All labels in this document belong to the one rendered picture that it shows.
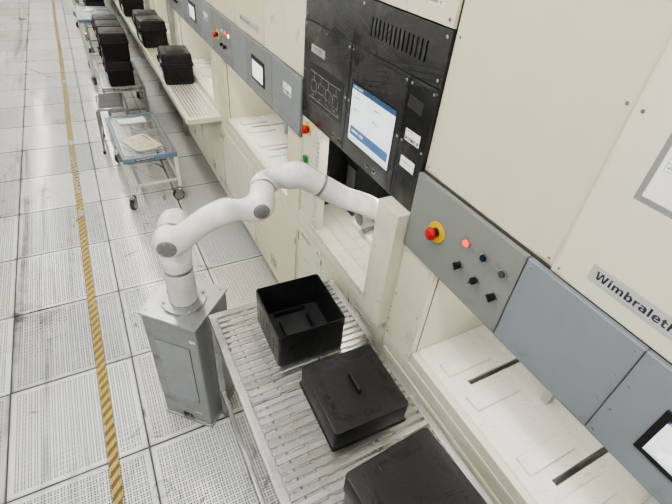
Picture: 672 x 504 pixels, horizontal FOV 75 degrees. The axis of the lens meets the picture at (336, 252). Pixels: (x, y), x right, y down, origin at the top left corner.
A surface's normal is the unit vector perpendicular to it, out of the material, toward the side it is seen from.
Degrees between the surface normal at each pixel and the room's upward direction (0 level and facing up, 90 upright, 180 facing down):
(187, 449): 0
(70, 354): 0
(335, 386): 0
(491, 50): 90
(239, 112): 90
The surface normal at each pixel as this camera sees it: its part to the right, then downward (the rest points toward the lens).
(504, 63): -0.88, 0.23
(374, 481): 0.08, -0.78
